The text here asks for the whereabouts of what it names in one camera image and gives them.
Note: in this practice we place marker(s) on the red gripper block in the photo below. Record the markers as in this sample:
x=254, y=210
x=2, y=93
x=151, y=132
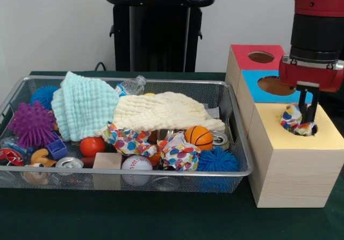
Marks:
x=309, y=74

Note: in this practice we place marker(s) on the plain wooden block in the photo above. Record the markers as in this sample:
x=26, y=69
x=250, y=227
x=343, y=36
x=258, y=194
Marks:
x=107, y=160

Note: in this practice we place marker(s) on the cream cloth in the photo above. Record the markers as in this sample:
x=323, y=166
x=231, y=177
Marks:
x=161, y=111

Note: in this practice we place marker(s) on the blue fuzzy ball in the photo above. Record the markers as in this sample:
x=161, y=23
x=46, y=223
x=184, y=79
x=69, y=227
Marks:
x=217, y=160

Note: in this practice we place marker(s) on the purple spiky ball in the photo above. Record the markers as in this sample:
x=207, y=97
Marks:
x=32, y=124

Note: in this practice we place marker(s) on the silver mesh bin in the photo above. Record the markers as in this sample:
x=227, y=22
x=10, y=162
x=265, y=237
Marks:
x=67, y=184

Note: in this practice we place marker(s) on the wooden three-hole sorting box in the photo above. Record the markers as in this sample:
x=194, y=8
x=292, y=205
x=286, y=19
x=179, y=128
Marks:
x=290, y=175

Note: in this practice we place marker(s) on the polka-dot paper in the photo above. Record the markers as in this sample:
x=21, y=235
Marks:
x=126, y=140
x=291, y=119
x=177, y=154

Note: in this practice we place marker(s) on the orange toy basketball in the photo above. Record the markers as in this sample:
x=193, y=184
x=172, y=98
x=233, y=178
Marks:
x=199, y=137

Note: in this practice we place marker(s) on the mint green cloth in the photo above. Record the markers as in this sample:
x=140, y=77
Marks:
x=80, y=102

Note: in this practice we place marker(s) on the dark green tablecloth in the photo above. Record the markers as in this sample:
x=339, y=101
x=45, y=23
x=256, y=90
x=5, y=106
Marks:
x=161, y=218

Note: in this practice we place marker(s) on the white toy baseball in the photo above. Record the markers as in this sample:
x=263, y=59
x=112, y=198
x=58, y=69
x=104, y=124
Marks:
x=137, y=163

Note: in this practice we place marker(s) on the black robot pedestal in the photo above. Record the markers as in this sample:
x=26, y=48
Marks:
x=161, y=35

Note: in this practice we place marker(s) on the orange-red ball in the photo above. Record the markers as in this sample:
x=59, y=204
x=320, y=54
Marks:
x=92, y=146

